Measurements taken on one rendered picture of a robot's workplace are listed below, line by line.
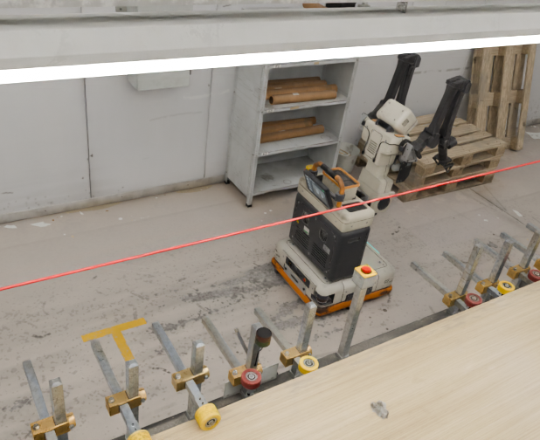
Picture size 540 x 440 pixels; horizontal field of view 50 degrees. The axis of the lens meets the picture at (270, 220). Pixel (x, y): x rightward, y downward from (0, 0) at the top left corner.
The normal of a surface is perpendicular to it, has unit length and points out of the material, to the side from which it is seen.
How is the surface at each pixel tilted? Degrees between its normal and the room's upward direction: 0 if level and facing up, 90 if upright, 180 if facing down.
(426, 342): 0
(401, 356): 0
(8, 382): 0
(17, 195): 90
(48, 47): 60
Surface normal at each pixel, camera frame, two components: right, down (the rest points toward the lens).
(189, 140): 0.52, 0.53
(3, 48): 0.51, 0.06
